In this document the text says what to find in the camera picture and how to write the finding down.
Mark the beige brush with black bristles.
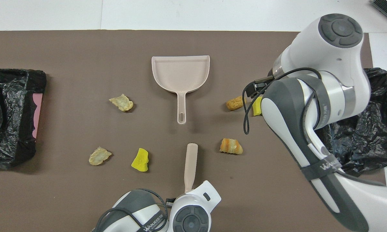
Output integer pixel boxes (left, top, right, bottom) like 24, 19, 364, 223
184, 143, 199, 194

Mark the tan striped trash piece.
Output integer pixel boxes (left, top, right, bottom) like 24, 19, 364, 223
109, 93, 134, 112

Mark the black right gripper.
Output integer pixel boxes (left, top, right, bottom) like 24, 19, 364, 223
248, 77, 276, 98

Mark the orange striped croissant piece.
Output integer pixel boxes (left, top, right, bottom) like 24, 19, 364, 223
219, 138, 243, 155

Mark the yellow sponge chunk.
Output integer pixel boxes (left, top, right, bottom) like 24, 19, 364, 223
131, 148, 150, 172

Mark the pale cream trash piece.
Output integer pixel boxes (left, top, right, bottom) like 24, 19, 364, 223
89, 147, 113, 166

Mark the beige plastic dustpan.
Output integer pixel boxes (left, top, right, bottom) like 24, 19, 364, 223
151, 55, 211, 125

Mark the brown cracked bread roll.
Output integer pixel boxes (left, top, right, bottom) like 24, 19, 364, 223
226, 95, 247, 111

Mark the pink bin with black bag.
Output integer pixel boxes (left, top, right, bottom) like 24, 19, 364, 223
0, 68, 47, 170

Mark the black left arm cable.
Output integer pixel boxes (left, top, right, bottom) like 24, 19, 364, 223
92, 188, 169, 232

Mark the brown table mat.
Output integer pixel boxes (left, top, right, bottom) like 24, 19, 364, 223
0, 30, 387, 232

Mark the yellow sponge with green layer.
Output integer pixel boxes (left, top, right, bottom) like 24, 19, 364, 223
252, 96, 263, 117

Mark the bin lined with black bag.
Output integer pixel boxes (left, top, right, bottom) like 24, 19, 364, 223
316, 67, 387, 177

